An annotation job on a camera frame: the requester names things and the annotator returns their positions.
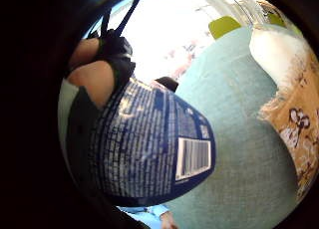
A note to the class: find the light blue shirt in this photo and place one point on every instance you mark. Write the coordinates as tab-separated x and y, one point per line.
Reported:
143	214

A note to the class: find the white plush toy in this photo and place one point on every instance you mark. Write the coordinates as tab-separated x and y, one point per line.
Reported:
272	53

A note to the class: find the clear plastic container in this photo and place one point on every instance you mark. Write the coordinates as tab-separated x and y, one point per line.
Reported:
239	5

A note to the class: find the green chair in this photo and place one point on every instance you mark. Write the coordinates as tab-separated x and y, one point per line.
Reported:
223	26

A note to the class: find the teal table mat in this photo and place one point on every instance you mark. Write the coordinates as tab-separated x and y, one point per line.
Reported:
239	129

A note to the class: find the tan printed fabric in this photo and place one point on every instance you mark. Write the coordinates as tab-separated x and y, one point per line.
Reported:
302	129

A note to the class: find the blue bottle with white print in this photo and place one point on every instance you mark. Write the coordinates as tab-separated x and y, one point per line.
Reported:
149	142

